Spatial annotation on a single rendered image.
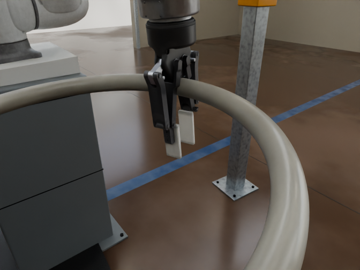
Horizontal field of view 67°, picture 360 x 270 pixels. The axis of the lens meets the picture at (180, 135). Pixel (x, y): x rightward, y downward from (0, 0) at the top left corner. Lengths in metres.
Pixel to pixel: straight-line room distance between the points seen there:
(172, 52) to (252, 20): 0.92
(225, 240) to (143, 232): 0.40
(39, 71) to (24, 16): 0.18
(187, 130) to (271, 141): 0.26
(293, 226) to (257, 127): 0.14
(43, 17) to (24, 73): 0.22
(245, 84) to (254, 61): 0.11
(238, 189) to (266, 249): 1.50
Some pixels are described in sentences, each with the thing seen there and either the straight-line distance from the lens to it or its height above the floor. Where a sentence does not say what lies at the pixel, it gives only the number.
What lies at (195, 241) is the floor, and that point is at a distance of 1.40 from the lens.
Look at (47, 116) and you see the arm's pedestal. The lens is 1.02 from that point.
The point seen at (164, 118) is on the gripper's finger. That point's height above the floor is 0.89.
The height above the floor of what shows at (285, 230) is 0.92.
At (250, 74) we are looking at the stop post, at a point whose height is 0.71.
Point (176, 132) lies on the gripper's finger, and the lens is 0.47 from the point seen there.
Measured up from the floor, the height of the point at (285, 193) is 0.92.
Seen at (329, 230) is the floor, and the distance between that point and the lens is 1.63.
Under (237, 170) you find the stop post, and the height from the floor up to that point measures 0.16.
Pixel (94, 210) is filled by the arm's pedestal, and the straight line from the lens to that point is 1.29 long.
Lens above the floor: 1.07
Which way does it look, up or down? 28 degrees down
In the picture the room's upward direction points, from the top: straight up
